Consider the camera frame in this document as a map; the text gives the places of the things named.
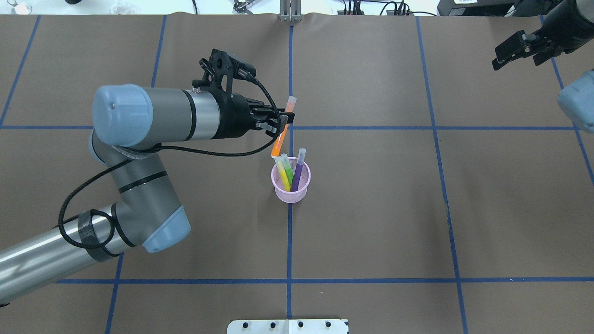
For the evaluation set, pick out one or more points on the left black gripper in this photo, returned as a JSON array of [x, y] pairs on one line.
[[233, 117]]

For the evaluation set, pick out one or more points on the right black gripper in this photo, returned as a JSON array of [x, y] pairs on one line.
[[568, 31]]

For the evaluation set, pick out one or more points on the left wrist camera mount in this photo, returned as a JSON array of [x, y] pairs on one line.
[[221, 69]]

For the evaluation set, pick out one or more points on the aluminium frame post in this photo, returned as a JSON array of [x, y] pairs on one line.
[[290, 10]]

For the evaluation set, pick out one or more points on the purple highlighter pen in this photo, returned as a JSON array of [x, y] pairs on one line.
[[298, 169]]

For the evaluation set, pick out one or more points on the white pedestal base plate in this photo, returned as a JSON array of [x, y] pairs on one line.
[[289, 326]]

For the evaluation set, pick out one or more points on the pink mesh pen holder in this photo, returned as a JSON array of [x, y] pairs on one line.
[[291, 197]]

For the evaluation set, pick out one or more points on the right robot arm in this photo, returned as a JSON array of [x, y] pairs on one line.
[[566, 30]]

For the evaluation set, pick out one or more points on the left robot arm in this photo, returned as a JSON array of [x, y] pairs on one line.
[[132, 124]]

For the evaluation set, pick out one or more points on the green highlighter pen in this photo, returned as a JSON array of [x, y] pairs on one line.
[[288, 169]]

